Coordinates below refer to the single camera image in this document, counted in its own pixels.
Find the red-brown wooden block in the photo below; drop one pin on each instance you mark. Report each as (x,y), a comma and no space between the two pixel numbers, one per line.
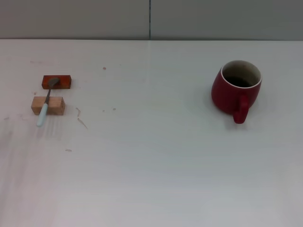
(64,81)

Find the red ceramic cup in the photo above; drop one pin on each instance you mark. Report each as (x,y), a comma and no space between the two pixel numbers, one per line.
(225,99)

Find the light wooden block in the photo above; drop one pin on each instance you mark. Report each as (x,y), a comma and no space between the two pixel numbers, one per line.
(55,105)

